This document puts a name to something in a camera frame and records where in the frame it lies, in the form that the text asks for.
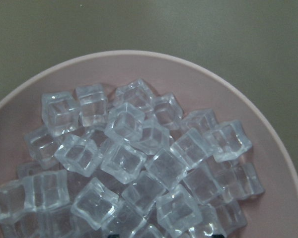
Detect pile of ice cubes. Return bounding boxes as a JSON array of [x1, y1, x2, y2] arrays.
[[0, 79, 264, 238]]

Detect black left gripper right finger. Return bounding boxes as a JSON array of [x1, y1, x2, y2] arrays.
[[213, 234, 225, 238]]

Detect pink bowl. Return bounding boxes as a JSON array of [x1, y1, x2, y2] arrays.
[[0, 51, 298, 238]]

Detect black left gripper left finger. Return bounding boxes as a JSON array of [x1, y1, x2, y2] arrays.
[[108, 234, 120, 238]]

